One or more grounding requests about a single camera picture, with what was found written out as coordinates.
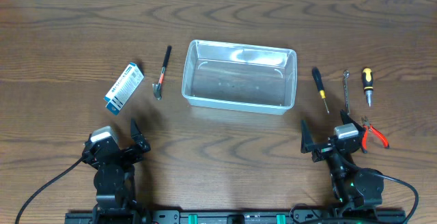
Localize stubby yellow black screwdriver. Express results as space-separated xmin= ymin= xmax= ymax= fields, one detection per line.
xmin=361 ymin=68 xmax=373 ymax=107

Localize slim black yellow screwdriver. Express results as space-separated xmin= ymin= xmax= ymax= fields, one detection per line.
xmin=311 ymin=67 xmax=330 ymax=114

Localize red handled pliers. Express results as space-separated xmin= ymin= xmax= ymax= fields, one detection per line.
xmin=361 ymin=116 xmax=390 ymax=154

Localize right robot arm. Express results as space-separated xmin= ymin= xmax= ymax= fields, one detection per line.
xmin=300 ymin=111 xmax=384 ymax=220

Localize clear plastic container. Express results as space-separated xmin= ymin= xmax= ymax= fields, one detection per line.
xmin=182 ymin=40 xmax=298 ymax=115

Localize silver wrench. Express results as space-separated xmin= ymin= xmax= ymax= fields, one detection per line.
xmin=343 ymin=70 xmax=350 ymax=115

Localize white blue cardboard box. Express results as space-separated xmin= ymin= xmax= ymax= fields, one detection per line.
xmin=104 ymin=62 xmax=144 ymax=115

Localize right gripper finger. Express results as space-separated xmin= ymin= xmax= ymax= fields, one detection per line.
xmin=340 ymin=110 xmax=365 ymax=132
xmin=300 ymin=120 xmax=313 ymax=149

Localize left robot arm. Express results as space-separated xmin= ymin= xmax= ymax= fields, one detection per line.
xmin=82 ymin=120 xmax=152 ymax=224

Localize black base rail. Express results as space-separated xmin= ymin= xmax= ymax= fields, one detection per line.
xmin=64 ymin=208 xmax=407 ymax=224

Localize small black orange hammer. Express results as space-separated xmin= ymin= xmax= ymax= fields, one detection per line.
xmin=152 ymin=45 xmax=172 ymax=100

